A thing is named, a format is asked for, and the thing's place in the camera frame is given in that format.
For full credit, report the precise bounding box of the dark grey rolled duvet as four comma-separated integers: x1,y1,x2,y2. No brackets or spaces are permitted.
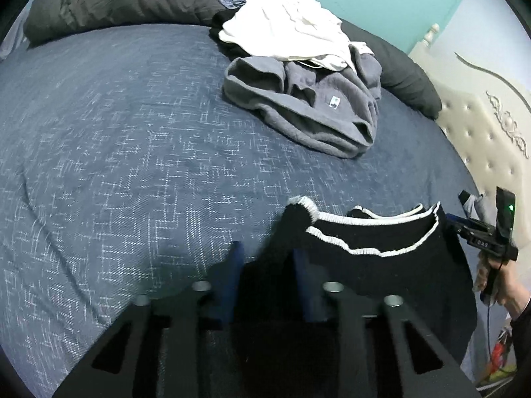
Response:
23,0,442,120

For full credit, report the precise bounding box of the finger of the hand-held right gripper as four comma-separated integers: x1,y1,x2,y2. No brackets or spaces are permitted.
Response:
446,215,494,239

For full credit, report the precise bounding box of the black sweater with white trim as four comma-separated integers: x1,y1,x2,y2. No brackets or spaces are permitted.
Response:
232,196,484,398

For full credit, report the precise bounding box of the person's right hand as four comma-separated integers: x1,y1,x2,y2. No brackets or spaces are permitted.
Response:
473,257,531,320

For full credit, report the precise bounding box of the grey hoodie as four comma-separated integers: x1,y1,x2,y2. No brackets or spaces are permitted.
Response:
223,43,382,159

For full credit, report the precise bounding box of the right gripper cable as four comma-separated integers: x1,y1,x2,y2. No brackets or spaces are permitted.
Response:
483,298,498,378

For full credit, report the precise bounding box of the person's right forearm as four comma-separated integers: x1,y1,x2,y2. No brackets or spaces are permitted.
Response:
508,296,531,386

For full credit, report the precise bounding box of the pile of floor clutter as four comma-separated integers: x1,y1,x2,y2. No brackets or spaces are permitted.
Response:
477,323,519,390

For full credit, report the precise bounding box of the folded light grey garment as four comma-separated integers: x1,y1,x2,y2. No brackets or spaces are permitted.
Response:
458,191,498,221

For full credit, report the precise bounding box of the cream tufted headboard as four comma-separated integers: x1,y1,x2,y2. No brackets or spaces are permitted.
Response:
409,23,531,233

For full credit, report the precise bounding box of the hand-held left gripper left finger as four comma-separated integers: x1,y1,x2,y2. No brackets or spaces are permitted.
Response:
52,240,245,398

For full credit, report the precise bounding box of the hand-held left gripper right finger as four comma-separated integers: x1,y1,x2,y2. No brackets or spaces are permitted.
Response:
290,249,478,398

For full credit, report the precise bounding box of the white t-shirt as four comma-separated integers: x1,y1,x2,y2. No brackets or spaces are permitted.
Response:
218,0,374,71

